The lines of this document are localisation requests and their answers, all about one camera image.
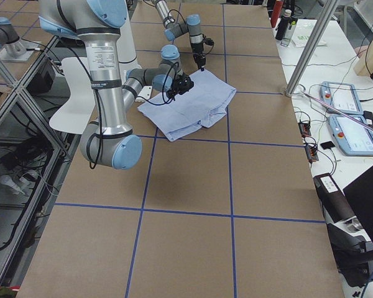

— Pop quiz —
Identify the black label printer box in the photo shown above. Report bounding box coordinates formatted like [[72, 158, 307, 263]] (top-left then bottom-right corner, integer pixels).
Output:
[[313, 173, 356, 224]]

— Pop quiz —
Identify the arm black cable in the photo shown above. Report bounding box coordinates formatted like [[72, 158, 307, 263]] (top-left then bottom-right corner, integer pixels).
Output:
[[167, 8, 214, 56], [48, 30, 183, 170]]

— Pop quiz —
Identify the white curved panel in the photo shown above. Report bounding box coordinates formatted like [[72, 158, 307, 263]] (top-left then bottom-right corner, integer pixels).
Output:
[[49, 57, 95, 135]]

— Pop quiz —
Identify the light blue striped shirt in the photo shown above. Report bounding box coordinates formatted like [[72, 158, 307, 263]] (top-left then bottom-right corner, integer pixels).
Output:
[[137, 70, 236, 142]]

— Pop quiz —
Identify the teach pendant tablet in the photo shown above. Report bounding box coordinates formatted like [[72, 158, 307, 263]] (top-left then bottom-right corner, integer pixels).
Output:
[[320, 81, 363, 115], [328, 114, 373, 156]]

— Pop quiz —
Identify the upper teach pendant tablet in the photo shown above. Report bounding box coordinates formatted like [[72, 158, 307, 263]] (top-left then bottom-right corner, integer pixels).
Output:
[[320, 81, 363, 115]]

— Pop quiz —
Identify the black bottle white cap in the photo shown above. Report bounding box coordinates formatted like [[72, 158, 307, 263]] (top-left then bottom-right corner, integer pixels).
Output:
[[275, 9, 292, 40]]

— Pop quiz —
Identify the orange circuit board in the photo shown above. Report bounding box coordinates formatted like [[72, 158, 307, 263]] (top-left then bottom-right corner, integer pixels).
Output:
[[298, 122, 311, 138]]

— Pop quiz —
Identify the red bottle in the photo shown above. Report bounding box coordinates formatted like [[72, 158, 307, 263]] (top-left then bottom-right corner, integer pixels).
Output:
[[270, 0, 283, 28]]

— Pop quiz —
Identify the grey aluminium frame post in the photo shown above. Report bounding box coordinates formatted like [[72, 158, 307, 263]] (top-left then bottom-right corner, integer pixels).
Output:
[[285, 0, 339, 97]]

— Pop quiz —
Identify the black monitor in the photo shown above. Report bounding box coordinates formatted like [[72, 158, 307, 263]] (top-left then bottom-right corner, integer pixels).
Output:
[[343, 166, 373, 242]]

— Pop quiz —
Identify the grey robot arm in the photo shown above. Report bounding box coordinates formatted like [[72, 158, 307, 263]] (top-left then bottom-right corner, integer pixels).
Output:
[[39, 1, 194, 169], [152, 1, 214, 71]]

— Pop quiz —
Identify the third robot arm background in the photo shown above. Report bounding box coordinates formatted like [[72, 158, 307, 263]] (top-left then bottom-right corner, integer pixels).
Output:
[[0, 17, 34, 62]]

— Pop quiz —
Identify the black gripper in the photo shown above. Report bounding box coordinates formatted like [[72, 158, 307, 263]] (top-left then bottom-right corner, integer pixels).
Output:
[[191, 40, 206, 71], [171, 73, 194, 95]]

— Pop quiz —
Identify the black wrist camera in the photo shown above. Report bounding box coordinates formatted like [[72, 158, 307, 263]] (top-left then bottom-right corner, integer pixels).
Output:
[[166, 89, 178, 102], [203, 37, 214, 47]]

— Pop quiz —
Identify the lower teach pendant tablet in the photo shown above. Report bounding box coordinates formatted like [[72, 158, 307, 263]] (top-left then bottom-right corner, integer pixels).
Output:
[[328, 114, 373, 156]]

